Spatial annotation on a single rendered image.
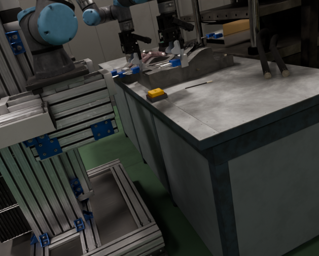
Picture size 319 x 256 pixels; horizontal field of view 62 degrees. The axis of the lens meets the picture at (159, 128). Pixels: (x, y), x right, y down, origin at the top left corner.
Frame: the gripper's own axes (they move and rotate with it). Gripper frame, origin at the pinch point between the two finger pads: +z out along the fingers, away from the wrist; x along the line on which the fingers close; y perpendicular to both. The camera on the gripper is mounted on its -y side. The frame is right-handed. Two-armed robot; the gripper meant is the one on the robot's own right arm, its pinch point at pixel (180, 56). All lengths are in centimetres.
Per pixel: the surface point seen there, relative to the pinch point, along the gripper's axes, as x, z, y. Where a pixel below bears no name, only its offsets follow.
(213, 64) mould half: -10.0, 10.9, -23.0
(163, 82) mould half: -10.0, 12.3, 7.3
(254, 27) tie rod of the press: -22, 0, -61
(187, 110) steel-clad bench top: 28.1, 15.1, 12.9
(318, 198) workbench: 50, 66, -31
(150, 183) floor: -48, 95, 21
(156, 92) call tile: 5.4, 11.4, 16.9
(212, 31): -79, 4, -66
